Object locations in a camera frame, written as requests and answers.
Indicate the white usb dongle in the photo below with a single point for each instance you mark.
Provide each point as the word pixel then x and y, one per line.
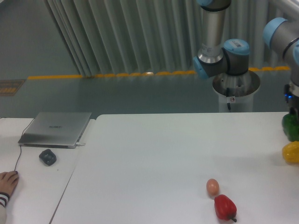
pixel 80 144

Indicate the green bell pepper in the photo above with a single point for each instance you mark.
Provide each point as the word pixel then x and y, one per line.
pixel 290 126

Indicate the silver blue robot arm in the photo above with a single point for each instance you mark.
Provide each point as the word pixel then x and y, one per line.
pixel 228 63

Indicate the yellow bell pepper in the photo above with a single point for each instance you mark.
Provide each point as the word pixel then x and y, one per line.
pixel 290 152

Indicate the striped sleeve forearm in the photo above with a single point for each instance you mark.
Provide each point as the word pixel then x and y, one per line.
pixel 4 199

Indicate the brown egg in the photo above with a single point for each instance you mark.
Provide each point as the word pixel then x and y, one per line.
pixel 212 187

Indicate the red bell pepper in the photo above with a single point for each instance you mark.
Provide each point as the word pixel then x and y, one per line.
pixel 225 209

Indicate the person's hand on mouse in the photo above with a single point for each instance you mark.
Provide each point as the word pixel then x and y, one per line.
pixel 8 182

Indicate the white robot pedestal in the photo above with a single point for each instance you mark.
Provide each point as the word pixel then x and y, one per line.
pixel 236 93

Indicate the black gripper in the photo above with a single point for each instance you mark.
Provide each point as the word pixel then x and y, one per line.
pixel 291 92

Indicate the silver closed laptop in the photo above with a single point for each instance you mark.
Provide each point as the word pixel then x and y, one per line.
pixel 55 130

